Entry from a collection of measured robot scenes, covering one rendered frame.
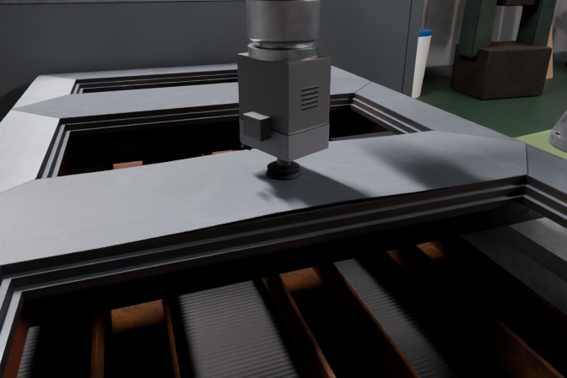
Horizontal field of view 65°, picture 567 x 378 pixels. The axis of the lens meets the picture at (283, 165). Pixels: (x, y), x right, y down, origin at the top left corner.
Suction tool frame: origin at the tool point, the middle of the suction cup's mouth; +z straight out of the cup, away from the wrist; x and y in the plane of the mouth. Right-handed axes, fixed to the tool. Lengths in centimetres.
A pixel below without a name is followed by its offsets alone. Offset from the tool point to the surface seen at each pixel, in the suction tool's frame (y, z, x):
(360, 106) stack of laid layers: -18.0, 1.2, 37.2
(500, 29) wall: -209, 37, 556
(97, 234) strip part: -2.1, -0.8, -21.5
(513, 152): 15.0, -0.6, 28.8
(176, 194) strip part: -4.1, -0.9, -12.0
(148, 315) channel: -7.2, 15.6, -15.9
